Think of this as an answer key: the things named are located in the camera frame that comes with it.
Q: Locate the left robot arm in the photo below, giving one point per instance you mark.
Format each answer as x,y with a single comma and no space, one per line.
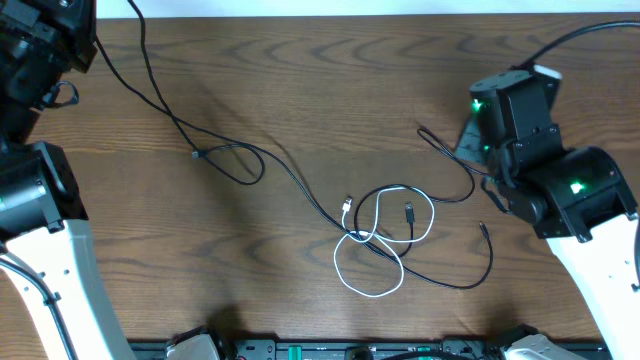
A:
47,245

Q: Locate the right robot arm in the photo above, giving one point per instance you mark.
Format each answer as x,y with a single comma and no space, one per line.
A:
576,199

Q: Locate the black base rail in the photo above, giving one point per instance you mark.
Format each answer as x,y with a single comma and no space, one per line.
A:
270,349

